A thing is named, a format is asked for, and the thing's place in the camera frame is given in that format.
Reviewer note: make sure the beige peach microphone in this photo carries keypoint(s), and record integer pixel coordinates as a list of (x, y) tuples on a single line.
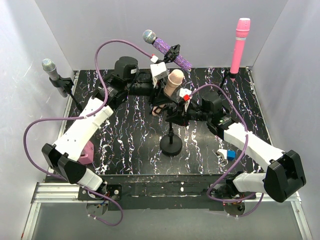
[(174, 80)]

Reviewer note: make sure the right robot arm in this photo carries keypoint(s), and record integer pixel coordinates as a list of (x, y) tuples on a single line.
[(283, 172)]

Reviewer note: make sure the black round-base desk stand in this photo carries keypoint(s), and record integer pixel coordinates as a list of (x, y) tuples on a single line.
[(171, 144)]

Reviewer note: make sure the pink tall microphone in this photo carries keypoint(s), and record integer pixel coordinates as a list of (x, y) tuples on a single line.
[(241, 33)]

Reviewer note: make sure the silver grey microphone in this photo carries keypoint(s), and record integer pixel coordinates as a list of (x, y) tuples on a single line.
[(50, 68)]

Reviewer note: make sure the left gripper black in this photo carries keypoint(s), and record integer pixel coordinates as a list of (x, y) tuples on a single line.
[(158, 96)]

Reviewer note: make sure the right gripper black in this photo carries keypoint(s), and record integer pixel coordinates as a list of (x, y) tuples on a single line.
[(178, 115)]

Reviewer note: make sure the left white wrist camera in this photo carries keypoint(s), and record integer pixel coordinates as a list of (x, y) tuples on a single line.
[(158, 70)]

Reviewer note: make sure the pink plastic block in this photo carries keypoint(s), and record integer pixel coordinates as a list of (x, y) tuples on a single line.
[(87, 154)]

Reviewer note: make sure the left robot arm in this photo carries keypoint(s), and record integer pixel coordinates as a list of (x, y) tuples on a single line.
[(64, 155)]

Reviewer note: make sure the purple glitter microphone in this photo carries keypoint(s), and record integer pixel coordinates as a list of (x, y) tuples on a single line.
[(150, 37)]

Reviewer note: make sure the white and blue block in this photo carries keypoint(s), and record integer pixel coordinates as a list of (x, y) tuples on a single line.
[(226, 154)]

